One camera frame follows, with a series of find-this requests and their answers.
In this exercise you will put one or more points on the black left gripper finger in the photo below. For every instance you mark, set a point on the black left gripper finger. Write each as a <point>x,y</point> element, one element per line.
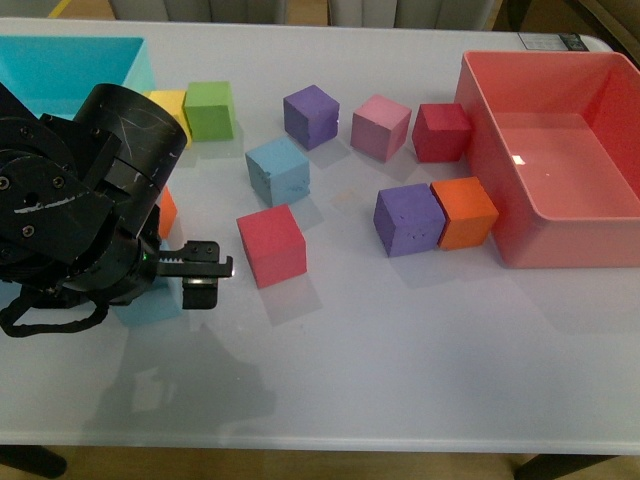
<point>199,293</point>

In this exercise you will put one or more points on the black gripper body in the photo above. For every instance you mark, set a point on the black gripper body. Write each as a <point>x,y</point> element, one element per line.
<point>121,268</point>

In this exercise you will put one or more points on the light blue foam block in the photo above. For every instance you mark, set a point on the light blue foam block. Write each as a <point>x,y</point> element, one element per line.
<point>162,301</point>
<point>279,172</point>

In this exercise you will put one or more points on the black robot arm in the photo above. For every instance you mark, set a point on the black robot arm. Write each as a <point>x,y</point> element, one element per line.
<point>79,204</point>

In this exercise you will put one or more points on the orange foam block near bin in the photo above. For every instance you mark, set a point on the orange foam block near bin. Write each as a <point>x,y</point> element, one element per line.
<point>168,213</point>

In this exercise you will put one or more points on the red foam block front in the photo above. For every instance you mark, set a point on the red foam block front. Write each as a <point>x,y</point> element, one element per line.
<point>274,245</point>

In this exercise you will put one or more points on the yellow foam block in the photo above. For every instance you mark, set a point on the yellow foam block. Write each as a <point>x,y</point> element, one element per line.
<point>172,101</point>

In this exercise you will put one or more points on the green foam block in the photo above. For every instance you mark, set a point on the green foam block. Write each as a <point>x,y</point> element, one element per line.
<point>210,110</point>

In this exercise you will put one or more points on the turquoise plastic bin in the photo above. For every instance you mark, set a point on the turquoise plastic bin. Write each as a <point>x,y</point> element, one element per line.
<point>54,75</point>

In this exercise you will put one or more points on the purple foam block back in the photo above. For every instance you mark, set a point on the purple foam block back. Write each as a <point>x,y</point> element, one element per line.
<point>311,116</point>

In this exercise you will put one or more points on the purple foam block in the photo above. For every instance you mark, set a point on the purple foam block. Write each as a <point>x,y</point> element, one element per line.
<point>408,219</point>
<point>311,116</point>

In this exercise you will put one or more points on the purple foam block front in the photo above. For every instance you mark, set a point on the purple foam block front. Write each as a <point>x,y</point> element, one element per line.
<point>408,219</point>

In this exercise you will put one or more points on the pink foam block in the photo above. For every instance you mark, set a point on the pink foam block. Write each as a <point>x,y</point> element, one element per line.
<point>379,127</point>

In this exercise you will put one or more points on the orange foam block right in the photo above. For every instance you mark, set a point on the orange foam block right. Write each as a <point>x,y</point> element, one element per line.
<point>469,212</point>

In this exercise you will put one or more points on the dark red foam block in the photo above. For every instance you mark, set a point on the dark red foam block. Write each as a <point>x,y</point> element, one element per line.
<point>441,132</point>

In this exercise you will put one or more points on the pink plastic bin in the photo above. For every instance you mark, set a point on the pink plastic bin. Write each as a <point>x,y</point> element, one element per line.
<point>555,144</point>

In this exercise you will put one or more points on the table label sticker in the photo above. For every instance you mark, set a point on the table label sticker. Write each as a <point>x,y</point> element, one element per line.
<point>552,42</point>

